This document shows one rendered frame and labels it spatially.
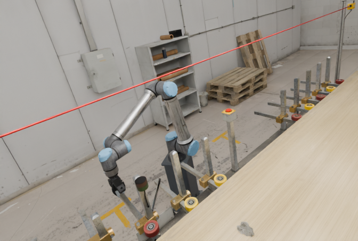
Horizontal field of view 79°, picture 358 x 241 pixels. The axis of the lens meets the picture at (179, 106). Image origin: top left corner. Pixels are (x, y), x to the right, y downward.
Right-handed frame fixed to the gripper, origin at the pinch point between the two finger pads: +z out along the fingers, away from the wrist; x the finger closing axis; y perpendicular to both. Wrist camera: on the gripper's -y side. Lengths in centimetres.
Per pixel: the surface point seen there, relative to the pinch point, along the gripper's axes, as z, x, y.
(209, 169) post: -7, -53, -34
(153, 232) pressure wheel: -7.9, 0.7, -45.9
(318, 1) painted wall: -68, -788, 187
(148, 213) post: -8.7, -3.3, -34.2
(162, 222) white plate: 9.2, -11.3, -30.3
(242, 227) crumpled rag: -8, -31, -77
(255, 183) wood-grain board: -8, -60, -65
